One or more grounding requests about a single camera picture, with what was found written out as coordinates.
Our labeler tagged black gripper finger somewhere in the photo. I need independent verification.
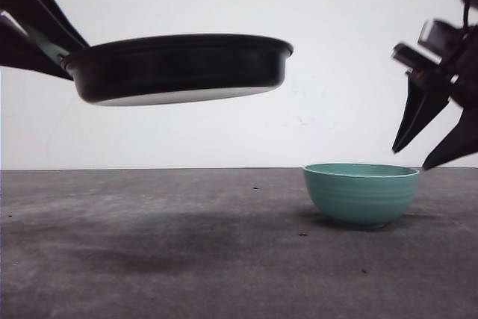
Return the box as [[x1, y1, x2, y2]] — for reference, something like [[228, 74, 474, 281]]
[[1, 12, 73, 81], [25, 0, 89, 50]]

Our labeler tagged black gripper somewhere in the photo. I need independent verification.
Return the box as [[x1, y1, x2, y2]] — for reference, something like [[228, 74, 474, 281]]
[[392, 19, 477, 170]]

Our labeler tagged black frying pan green handle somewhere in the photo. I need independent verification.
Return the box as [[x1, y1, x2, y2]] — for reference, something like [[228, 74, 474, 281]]
[[27, 34, 294, 106]]

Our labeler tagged teal ribbed ceramic bowl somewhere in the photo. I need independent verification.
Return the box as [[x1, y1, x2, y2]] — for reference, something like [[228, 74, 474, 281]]
[[302, 163, 420, 229]]

